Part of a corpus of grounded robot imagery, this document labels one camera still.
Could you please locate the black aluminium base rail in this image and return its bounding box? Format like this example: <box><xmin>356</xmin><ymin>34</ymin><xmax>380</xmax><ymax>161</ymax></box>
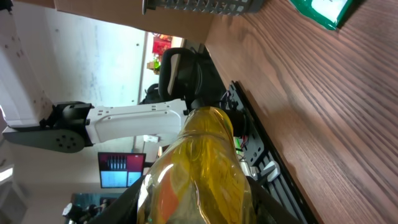
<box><xmin>221</xmin><ymin>82</ymin><xmax>318</xmax><ymax>223</ymax></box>

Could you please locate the grey plastic shopping basket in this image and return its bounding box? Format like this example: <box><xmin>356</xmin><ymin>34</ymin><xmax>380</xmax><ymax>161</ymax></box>
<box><xmin>142</xmin><ymin>0</ymin><xmax>265</xmax><ymax>16</ymax></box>

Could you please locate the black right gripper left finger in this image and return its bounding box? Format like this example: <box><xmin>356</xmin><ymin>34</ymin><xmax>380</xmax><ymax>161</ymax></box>
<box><xmin>88</xmin><ymin>175</ymin><xmax>145</xmax><ymax>224</ymax></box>

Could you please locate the green 3M product package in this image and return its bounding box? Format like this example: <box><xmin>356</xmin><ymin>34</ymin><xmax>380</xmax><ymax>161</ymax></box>
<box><xmin>290</xmin><ymin>0</ymin><xmax>353</xmax><ymax>30</ymax></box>

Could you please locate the black office chair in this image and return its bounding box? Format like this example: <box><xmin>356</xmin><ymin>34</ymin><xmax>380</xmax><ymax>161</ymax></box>
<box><xmin>140</xmin><ymin>48</ymin><xmax>226</xmax><ymax>110</ymax></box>

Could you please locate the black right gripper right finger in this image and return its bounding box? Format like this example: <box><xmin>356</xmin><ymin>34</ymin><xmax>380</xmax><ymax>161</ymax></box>
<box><xmin>246</xmin><ymin>176</ymin><xmax>300</xmax><ymax>224</ymax></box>

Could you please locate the yellow dish soap bottle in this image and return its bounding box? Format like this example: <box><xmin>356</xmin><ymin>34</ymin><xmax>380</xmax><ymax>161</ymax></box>
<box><xmin>137</xmin><ymin>107</ymin><xmax>257</xmax><ymax>224</ymax></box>

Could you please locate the computer monitor screen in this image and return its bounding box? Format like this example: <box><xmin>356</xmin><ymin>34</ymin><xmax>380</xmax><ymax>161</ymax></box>
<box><xmin>98</xmin><ymin>152</ymin><xmax>146</xmax><ymax>189</ymax></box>

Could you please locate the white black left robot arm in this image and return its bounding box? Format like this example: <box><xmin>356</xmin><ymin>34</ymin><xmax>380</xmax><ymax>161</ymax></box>
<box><xmin>2</xmin><ymin>99</ymin><xmax>188</xmax><ymax>153</ymax></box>

